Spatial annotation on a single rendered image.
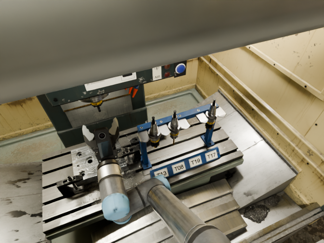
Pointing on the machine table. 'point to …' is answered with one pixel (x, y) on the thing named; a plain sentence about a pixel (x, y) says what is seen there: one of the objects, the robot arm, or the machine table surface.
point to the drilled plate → (88, 178)
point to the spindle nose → (95, 98)
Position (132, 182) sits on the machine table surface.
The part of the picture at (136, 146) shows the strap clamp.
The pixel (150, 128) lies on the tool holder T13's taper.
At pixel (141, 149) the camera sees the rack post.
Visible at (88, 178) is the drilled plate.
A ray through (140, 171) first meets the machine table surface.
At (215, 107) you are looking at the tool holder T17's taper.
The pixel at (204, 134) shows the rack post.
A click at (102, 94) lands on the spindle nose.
